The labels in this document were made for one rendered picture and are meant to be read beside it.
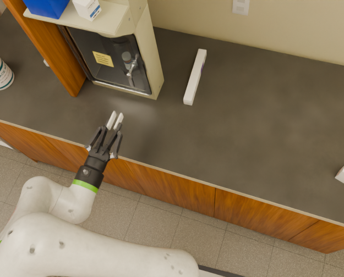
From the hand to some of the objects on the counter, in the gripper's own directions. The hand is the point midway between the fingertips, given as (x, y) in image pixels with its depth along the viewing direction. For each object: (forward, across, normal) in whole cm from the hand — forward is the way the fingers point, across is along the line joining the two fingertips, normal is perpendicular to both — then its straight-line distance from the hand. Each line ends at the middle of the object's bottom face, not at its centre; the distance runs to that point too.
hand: (115, 121), depth 130 cm
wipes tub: (+13, +73, +22) cm, 77 cm away
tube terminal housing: (+36, +11, +21) cm, 43 cm away
